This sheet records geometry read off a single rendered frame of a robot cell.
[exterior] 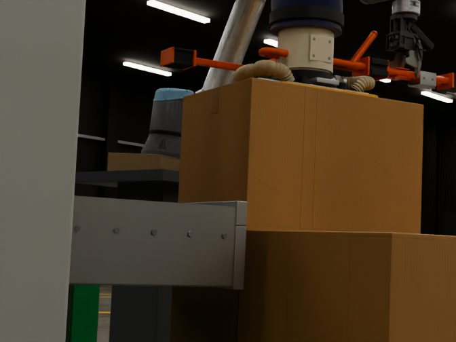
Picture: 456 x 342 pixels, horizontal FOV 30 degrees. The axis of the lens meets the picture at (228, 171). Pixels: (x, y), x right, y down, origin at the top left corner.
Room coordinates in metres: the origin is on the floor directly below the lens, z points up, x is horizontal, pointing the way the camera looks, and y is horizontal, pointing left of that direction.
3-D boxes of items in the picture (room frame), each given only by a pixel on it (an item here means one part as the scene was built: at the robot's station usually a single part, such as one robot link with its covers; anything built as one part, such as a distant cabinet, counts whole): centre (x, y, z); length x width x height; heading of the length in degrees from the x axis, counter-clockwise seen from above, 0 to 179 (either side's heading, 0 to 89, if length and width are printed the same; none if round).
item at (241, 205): (2.33, 0.13, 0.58); 0.70 x 0.03 x 0.06; 29
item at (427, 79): (2.76, -0.62, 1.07); 0.07 x 0.07 x 0.04; 29
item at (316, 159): (2.52, -0.21, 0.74); 0.60 x 0.40 x 0.40; 120
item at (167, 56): (2.62, 0.17, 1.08); 0.09 x 0.08 x 0.05; 29
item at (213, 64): (2.74, -0.33, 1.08); 0.93 x 0.30 x 0.04; 119
